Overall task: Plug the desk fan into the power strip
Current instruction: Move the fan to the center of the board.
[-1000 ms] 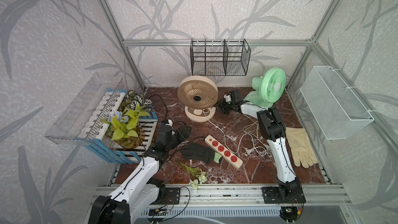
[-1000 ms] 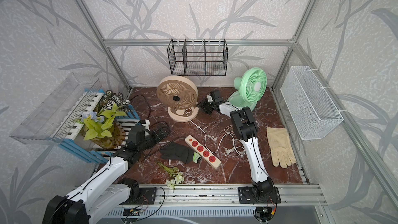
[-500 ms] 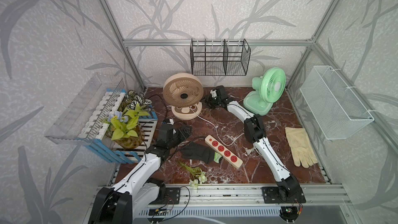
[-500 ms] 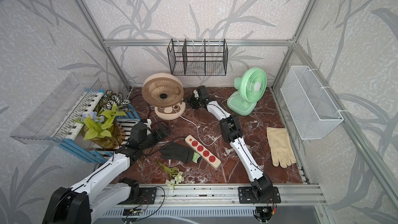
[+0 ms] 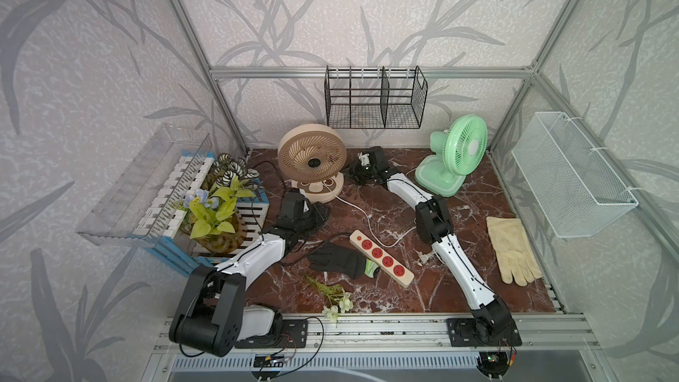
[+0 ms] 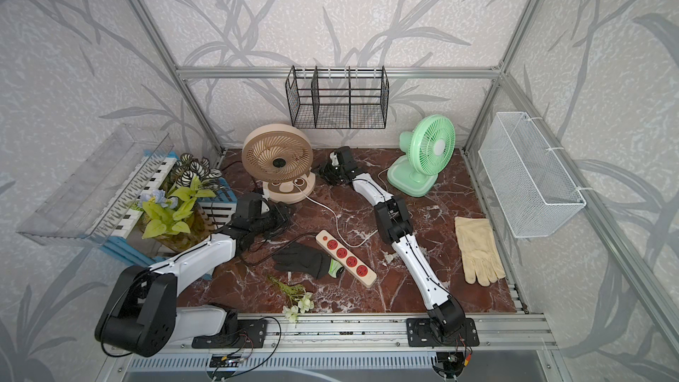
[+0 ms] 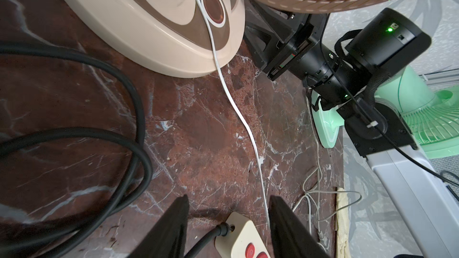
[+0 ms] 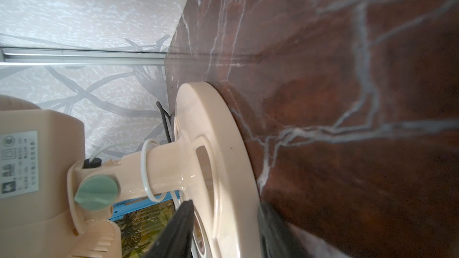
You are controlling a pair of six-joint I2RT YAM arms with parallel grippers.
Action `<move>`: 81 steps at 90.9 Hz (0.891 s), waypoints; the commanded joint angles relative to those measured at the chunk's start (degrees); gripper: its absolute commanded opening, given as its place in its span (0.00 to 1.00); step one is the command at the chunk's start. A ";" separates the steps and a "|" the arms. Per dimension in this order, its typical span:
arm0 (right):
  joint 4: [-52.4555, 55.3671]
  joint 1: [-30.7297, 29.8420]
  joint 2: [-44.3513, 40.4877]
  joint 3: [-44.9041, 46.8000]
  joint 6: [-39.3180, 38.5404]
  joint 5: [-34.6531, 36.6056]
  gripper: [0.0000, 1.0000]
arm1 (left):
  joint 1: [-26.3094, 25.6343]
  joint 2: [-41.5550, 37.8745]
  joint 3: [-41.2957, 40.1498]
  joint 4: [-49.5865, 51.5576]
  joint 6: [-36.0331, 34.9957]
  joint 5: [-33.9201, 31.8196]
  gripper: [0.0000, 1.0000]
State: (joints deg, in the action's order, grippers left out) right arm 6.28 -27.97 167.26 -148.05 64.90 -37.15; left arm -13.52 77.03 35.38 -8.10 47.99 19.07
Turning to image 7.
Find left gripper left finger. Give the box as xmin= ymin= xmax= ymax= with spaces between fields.
xmin=129 ymin=195 xmax=190 ymax=258

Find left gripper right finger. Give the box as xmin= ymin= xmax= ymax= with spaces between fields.
xmin=268 ymin=195 xmax=328 ymax=258

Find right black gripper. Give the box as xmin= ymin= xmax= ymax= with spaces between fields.
xmin=244 ymin=0 xmax=375 ymax=111

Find beige power strip red sockets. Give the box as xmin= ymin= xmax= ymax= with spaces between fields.
xmin=215 ymin=212 xmax=270 ymax=258

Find white beige fan cable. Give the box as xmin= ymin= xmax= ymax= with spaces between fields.
xmin=184 ymin=0 xmax=272 ymax=228

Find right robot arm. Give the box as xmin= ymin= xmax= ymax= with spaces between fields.
xmin=244 ymin=0 xmax=459 ymax=258

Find green desk fan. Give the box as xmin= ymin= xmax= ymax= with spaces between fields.
xmin=313 ymin=66 xmax=459 ymax=159

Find white green fan cable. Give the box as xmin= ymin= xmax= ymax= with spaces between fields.
xmin=292 ymin=92 xmax=363 ymax=255

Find black power strip cable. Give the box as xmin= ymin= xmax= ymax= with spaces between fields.
xmin=0 ymin=41 xmax=230 ymax=258

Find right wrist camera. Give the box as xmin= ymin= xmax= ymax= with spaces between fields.
xmin=345 ymin=8 xmax=432 ymax=76

